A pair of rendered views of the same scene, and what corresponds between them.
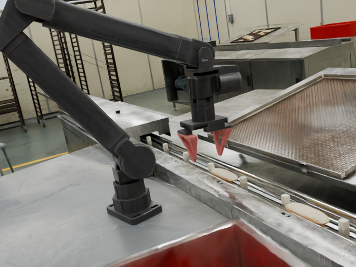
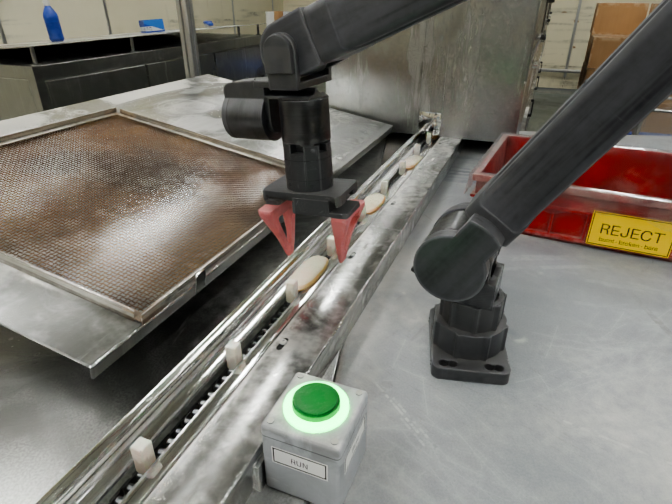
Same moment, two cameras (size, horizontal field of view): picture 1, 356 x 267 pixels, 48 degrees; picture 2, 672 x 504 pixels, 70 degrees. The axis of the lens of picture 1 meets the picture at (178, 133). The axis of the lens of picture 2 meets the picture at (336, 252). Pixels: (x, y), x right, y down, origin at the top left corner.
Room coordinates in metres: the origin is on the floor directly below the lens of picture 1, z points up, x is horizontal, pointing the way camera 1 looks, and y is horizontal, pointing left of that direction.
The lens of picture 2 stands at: (1.30, 0.36, 1.20)
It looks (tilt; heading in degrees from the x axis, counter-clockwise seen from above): 28 degrees down; 227
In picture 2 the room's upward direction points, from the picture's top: straight up
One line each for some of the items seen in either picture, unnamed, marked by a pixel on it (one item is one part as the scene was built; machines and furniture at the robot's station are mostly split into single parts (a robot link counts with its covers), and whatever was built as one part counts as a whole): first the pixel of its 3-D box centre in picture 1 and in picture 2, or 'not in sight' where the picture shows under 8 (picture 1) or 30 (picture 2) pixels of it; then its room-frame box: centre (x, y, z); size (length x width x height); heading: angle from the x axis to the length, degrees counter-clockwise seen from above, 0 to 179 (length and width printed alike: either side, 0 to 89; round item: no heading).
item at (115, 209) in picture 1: (131, 195); (469, 320); (0.86, 0.13, 0.86); 0.12 x 0.09 x 0.08; 38
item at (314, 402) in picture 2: not in sight; (316, 404); (1.11, 0.14, 0.90); 0.04 x 0.04 x 0.02
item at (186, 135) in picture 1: (197, 142); (330, 226); (0.93, -0.04, 0.94); 0.07 x 0.07 x 0.09; 25
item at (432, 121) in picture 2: not in sight; (429, 123); (0.21, -0.42, 0.90); 0.06 x 0.01 x 0.06; 115
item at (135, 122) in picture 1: (98, 112); not in sight; (1.92, 0.37, 0.89); 1.25 x 0.18 x 0.09; 25
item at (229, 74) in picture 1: (213, 70); (270, 88); (0.96, -0.11, 1.11); 0.11 x 0.09 x 0.12; 110
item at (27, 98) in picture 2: not in sight; (127, 117); (0.12, -2.83, 0.51); 1.93 x 1.05 x 1.02; 25
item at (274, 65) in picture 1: (255, 73); not in sight; (5.05, -1.10, 0.51); 3.00 x 1.26 x 1.03; 25
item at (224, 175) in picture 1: (223, 173); (308, 270); (0.92, -0.10, 0.86); 0.10 x 0.04 x 0.01; 25
